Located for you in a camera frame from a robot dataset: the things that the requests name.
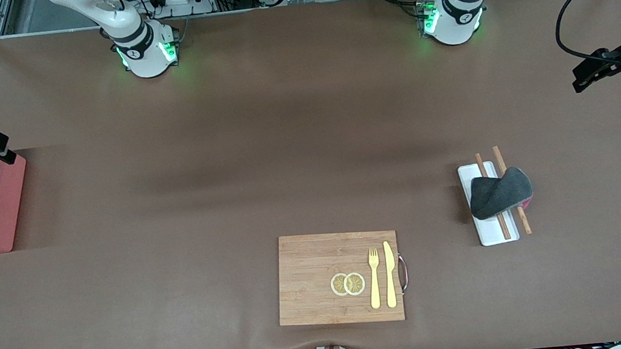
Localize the dark grey wiping cloth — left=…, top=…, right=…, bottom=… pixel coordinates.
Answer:
left=467, top=165, right=536, bottom=221

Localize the brown wooden chopstick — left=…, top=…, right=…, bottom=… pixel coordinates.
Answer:
left=492, top=143, right=533, bottom=238
left=475, top=150, right=512, bottom=242

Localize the white rectangular tray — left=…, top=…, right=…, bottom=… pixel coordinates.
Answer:
left=457, top=158, right=521, bottom=249

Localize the yellow plastic knife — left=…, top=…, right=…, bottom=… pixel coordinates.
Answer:
left=381, top=240, right=400, bottom=309

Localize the brown table cover mat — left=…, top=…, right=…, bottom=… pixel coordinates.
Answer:
left=0, top=0, right=621, bottom=349

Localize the yellow plastic fork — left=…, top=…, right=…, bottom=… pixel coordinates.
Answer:
left=365, top=247, right=385, bottom=310

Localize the lemon slice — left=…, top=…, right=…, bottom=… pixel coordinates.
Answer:
left=329, top=272, right=351, bottom=297
left=343, top=271, right=367, bottom=297

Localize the wooden cutting board with handle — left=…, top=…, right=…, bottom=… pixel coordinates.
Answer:
left=271, top=224, right=413, bottom=333

